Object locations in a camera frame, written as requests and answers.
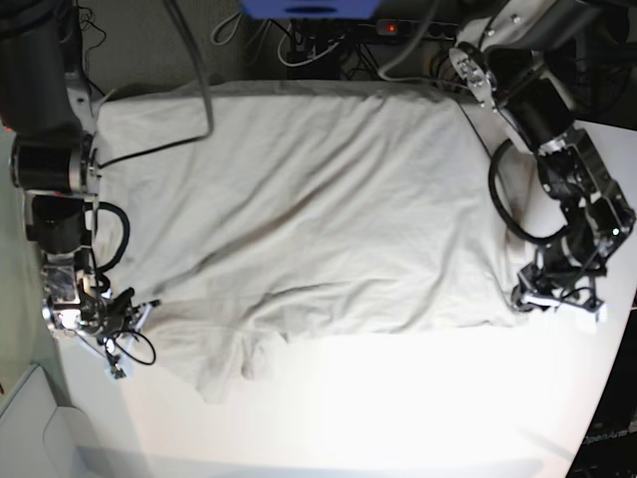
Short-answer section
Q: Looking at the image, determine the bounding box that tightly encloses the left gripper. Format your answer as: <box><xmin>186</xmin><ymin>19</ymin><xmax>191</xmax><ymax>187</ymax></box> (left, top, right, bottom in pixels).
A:
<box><xmin>511</xmin><ymin>263</ymin><xmax>605</xmax><ymax>315</ymax></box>

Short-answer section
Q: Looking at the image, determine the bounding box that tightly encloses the beige t-shirt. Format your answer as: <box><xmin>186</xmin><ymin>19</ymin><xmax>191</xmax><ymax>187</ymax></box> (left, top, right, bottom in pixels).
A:
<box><xmin>100</xmin><ymin>83</ymin><xmax>526</xmax><ymax>402</ymax></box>

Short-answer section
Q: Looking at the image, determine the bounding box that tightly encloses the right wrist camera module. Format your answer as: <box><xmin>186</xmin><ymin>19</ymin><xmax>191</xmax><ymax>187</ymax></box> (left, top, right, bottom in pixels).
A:
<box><xmin>105</xmin><ymin>362</ymin><xmax>133</xmax><ymax>380</ymax></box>

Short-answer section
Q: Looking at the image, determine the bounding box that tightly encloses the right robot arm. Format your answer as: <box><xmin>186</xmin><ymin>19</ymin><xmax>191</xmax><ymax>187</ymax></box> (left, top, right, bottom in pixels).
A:
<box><xmin>1</xmin><ymin>1</ymin><xmax>159</xmax><ymax>379</ymax></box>

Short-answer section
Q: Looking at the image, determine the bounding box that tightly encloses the white plastic bin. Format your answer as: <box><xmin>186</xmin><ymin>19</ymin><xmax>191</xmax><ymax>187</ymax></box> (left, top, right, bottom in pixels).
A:
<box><xmin>1</xmin><ymin>365</ymin><xmax>99</xmax><ymax>477</ymax></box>

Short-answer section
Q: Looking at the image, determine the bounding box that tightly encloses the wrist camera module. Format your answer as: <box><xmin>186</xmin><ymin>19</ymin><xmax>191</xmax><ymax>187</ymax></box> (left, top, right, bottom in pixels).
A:
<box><xmin>576</xmin><ymin>304</ymin><xmax>607</xmax><ymax>335</ymax></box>
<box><xmin>105</xmin><ymin>362</ymin><xmax>133</xmax><ymax>380</ymax></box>

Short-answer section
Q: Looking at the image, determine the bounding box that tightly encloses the blue overhead box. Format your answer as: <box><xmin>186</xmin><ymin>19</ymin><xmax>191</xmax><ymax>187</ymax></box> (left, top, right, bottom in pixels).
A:
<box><xmin>240</xmin><ymin>0</ymin><xmax>379</xmax><ymax>19</ymax></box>

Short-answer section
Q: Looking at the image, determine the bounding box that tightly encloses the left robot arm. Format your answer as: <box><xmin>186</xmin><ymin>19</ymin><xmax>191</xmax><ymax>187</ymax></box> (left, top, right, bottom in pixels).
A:
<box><xmin>449</xmin><ymin>1</ymin><xmax>636</xmax><ymax>317</ymax></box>

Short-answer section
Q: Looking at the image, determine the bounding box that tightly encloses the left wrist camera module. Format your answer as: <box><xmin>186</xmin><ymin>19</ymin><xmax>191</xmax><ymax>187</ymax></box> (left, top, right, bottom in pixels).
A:
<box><xmin>576</xmin><ymin>304</ymin><xmax>607</xmax><ymax>335</ymax></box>

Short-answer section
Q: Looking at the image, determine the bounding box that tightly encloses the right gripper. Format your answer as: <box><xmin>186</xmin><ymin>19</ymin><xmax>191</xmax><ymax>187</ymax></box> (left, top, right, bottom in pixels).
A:
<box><xmin>74</xmin><ymin>288</ymin><xmax>161</xmax><ymax>368</ymax></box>

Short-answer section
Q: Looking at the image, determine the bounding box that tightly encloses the black power strip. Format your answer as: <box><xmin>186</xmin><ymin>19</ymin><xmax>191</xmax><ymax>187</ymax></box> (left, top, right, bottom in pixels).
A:
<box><xmin>375</xmin><ymin>19</ymin><xmax>458</xmax><ymax>41</ymax></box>

